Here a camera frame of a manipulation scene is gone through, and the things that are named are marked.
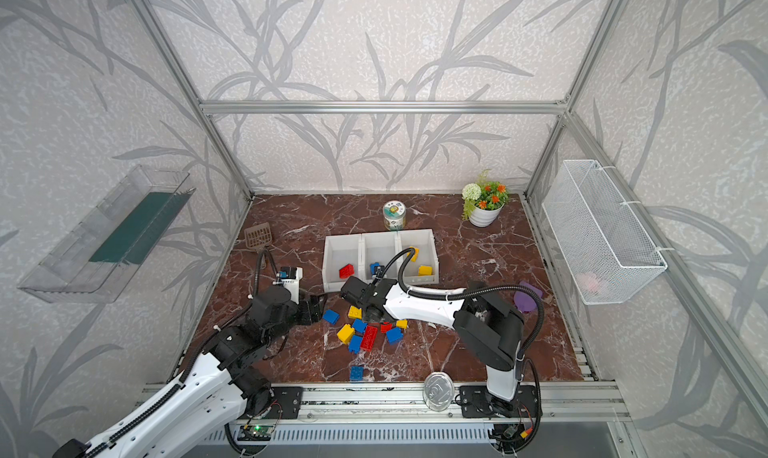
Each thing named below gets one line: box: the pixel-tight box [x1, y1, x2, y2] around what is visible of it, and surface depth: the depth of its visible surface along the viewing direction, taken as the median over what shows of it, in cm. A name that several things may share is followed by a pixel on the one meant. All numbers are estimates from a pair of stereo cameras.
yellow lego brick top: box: [348, 305, 363, 320], surface depth 89 cm
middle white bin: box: [357, 232, 401, 281], surface depth 101 cm
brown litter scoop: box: [244, 222, 272, 249], surface depth 110 cm
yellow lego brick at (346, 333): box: [337, 323, 355, 345], surface depth 85 cm
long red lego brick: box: [360, 325, 379, 352], surface depth 84 cm
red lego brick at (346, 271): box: [339, 264, 355, 279], surface depth 98 cm
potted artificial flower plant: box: [462, 168, 509, 228], surface depth 104 cm
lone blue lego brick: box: [350, 366, 365, 381], surface depth 79 cm
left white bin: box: [322, 234, 363, 293], surface depth 98 cm
